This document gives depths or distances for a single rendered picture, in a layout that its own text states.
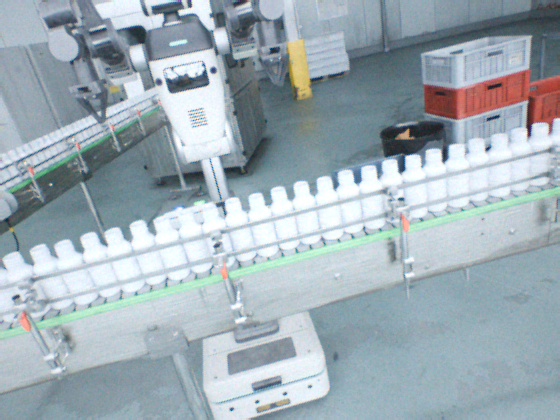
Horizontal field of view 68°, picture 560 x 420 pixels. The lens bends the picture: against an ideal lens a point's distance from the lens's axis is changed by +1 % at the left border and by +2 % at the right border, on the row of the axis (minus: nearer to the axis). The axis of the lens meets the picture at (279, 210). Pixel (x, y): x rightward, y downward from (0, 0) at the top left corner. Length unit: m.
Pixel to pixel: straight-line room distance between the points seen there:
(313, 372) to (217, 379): 0.40
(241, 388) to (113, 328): 0.83
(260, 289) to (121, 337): 0.37
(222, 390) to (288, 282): 0.86
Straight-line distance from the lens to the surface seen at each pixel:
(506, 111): 3.51
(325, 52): 10.48
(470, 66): 3.23
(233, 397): 1.89
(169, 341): 1.17
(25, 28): 13.73
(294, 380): 1.88
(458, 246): 1.24
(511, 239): 1.33
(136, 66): 1.64
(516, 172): 1.29
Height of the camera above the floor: 1.55
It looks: 24 degrees down
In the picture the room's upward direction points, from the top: 12 degrees counter-clockwise
